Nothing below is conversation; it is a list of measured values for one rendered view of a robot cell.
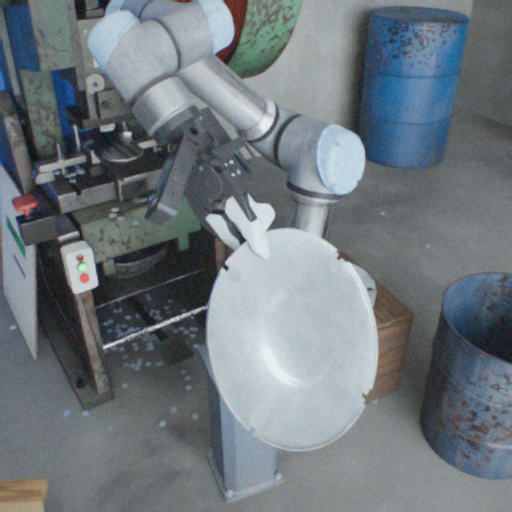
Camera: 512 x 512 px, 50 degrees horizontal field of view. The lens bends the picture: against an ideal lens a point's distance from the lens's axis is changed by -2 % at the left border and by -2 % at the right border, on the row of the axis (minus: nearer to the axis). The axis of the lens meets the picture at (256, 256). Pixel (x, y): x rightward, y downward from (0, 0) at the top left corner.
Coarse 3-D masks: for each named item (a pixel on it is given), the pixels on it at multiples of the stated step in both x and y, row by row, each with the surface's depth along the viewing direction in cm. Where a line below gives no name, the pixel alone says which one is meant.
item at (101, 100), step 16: (80, 16) 153; (96, 16) 153; (80, 32) 149; (96, 64) 156; (96, 80) 157; (80, 96) 163; (96, 96) 158; (112, 96) 160; (80, 112) 168; (96, 112) 162; (112, 112) 162; (128, 112) 165
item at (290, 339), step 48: (288, 240) 75; (240, 288) 69; (288, 288) 73; (336, 288) 79; (240, 336) 67; (288, 336) 71; (336, 336) 77; (240, 384) 66; (288, 384) 70; (336, 384) 75; (288, 432) 69; (336, 432) 73
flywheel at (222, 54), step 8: (176, 0) 186; (184, 0) 182; (224, 0) 162; (232, 0) 158; (240, 0) 149; (232, 8) 159; (240, 8) 150; (232, 16) 161; (240, 16) 151; (240, 24) 152; (240, 32) 154; (232, 40) 158; (224, 48) 163; (232, 48) 160; (216, 56) 169; (224, 56) 165
